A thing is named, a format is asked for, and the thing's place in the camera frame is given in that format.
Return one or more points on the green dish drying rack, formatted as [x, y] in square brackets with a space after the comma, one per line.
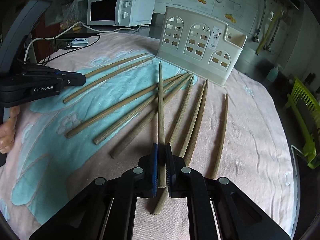
[306, 109]

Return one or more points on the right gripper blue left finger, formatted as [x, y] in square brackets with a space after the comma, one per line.
[154, 168]

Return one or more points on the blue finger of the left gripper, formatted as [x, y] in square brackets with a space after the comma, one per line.
[71, 78]

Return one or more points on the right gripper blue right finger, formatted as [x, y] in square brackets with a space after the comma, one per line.
[170, 169]

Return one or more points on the small white round-dial device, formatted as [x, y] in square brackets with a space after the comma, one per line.
[80, 42]

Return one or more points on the pink towel with blue airplane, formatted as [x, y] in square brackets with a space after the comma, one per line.
[45, 169]

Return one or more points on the blue soap dispenser bottle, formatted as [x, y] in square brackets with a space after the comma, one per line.
[273, 73]

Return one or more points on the plastic bag with food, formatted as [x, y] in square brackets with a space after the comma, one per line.
[74, 12]

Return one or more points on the person's left hand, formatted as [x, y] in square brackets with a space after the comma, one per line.
[8, 130]

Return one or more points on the white microwave oven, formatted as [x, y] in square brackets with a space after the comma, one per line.
[121, 13]

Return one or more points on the cream plastic utensil holder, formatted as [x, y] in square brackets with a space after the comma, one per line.
[200, 44]

